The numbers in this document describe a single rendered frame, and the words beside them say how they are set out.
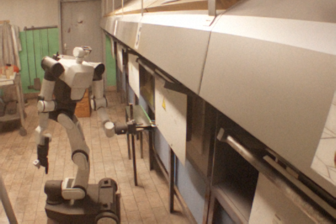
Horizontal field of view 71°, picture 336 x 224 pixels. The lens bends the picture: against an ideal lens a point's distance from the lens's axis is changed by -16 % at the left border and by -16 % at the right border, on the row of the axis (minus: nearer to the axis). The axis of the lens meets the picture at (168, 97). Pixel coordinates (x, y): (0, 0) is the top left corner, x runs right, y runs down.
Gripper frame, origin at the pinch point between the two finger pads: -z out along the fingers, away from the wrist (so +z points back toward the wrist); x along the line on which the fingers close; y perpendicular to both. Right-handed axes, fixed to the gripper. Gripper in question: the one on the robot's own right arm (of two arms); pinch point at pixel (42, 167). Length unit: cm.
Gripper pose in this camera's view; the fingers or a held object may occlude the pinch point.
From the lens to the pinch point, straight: 213.1
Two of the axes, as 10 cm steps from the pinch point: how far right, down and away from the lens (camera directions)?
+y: 4.9, -0.4, 8.7
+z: 1.5, -9.8, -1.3
